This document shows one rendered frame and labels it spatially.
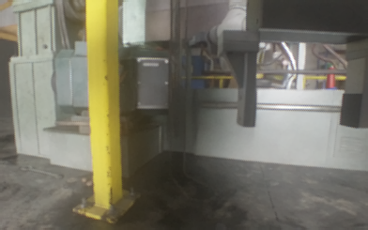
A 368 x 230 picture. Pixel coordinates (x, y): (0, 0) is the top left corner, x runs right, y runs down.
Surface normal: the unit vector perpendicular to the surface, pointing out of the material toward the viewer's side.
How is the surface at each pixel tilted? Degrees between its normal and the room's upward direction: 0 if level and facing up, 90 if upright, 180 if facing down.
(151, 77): 90
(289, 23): 90
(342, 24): 90
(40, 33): 90
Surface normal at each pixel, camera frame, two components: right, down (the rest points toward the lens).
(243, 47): -0.01, 0.12
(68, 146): -0.27, 0.11
